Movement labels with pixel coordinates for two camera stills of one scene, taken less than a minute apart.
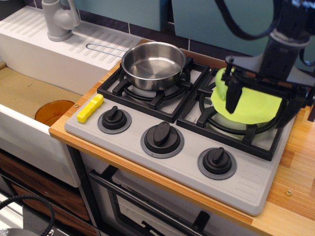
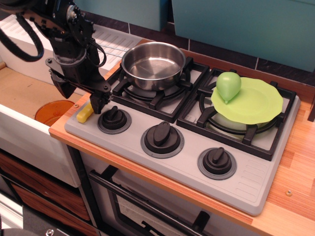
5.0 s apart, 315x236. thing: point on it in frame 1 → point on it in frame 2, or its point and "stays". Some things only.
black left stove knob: x=114 y=121 stays
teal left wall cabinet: x=151 y=14 stays
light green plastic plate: x=257 y=105 stays
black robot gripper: x=276 y=70 → x=80 y=67
